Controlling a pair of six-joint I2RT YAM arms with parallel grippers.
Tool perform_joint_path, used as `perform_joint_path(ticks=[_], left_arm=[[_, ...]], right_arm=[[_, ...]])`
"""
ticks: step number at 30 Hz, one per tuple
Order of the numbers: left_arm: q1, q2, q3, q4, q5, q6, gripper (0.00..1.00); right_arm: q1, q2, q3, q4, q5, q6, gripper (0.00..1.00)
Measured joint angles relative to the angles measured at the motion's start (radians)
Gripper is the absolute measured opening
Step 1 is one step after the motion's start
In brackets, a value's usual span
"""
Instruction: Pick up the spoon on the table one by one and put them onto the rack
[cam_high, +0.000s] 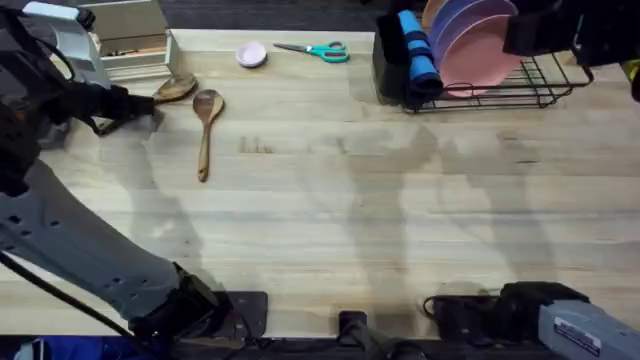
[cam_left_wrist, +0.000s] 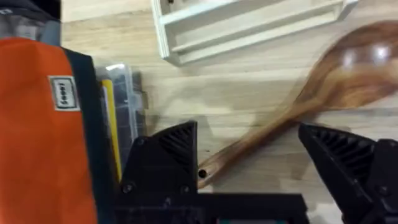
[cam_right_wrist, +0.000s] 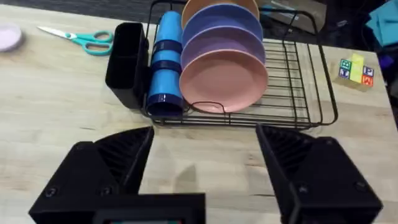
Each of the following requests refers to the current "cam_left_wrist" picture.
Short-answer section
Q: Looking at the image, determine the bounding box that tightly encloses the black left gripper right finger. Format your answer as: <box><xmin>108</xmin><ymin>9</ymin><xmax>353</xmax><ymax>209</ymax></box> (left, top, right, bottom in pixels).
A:
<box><xmin>297</xmin><ymin>123</ymin><xmax>398</xmax><ymax>224</ymax></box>

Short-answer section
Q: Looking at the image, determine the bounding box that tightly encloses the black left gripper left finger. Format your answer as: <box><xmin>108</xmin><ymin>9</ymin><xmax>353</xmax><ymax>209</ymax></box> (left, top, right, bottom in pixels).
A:
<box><xmin>119</xmin><ymin>120</ymin><xmax>199</xmax><ymax>195</ymax></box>

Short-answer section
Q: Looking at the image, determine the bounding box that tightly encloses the wooden spoon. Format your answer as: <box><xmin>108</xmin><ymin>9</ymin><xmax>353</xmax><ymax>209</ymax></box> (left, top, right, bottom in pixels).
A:
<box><xmin>197</xmin><ymin>20</ymin><xmax>398</xmax><ymax>189</ymax></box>

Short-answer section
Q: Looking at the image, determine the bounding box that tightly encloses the white slatted rack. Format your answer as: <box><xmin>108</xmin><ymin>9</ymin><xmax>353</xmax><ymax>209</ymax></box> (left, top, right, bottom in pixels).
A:
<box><xmin>150</xmin><ymin>0</ymin><xmax>359</xmax><ymax>67</ymax></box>

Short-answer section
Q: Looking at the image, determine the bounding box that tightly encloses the clear plastic box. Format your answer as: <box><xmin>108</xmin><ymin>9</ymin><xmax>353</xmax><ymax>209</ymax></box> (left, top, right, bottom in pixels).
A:
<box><xmin>95</xmin><ymin>63</ymin><xmax>149</xmax><ymax>183</ymax></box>

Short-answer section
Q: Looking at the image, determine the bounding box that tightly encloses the orange and black bag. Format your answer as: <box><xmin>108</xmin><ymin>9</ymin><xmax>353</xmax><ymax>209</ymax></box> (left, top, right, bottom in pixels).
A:
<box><xmin>0</xmin><ymin>37</ymin><xmax>116</xmax><ymax>224</ymax></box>

